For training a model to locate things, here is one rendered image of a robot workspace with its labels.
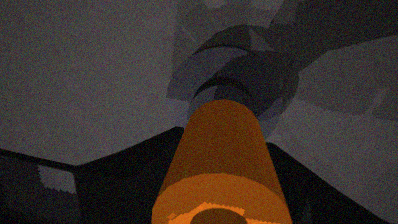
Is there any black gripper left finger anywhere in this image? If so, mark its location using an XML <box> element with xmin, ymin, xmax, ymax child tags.
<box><xmin>0</xmin><ymin>126</ymin><xmax>184</xmax><ymax>224</ymax></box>

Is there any orange knob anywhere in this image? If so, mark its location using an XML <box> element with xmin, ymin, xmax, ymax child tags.
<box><xmin>151</xmin><ymin>99</ymin><xmax>293</xmax><ymax>224</ymax></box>

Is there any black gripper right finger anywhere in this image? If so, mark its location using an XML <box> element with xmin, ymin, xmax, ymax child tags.
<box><xmin>265</xmin><ymin>142</ymin><xmax>391</xmax><ymax>224</ymax></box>

